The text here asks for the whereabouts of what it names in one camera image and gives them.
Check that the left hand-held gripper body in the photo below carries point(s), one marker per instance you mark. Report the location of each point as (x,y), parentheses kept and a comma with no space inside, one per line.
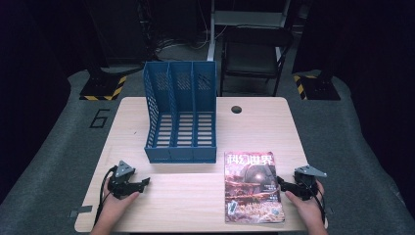
(121,182)

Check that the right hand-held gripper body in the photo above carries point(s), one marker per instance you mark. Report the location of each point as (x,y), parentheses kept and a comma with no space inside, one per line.
(305,186)

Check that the red cover magazine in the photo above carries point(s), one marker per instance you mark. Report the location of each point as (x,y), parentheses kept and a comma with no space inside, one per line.
(253,189)

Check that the blue plastic file rack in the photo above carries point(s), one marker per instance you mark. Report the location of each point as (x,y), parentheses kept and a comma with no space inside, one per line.
(181,114)

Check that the person's right hand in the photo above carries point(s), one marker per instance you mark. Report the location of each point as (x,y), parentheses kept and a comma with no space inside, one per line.
(306,209)

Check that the person's left hand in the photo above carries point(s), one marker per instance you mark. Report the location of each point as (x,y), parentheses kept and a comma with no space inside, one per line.
(114,207)

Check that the black stand with striped base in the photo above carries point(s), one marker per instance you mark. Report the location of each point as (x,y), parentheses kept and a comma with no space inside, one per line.
(318,86)
(102,86)

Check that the black folding chair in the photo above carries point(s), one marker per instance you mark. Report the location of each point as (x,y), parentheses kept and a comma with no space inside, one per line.
(254,55)

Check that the white metal stand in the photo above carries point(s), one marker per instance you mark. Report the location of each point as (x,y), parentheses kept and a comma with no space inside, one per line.
(248,18)

